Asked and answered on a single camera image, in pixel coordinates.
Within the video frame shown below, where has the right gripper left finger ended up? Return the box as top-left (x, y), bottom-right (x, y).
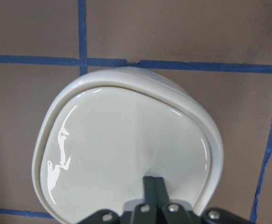
top-left (131, 176), bottom-right (157, 224)

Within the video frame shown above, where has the white lidded trash can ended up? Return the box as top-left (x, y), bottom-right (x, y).
top-left (32, 67), bottom-right (224, 224)

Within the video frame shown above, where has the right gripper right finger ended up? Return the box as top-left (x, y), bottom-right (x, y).
top-left (153, 177), bottom-right (192, 224)

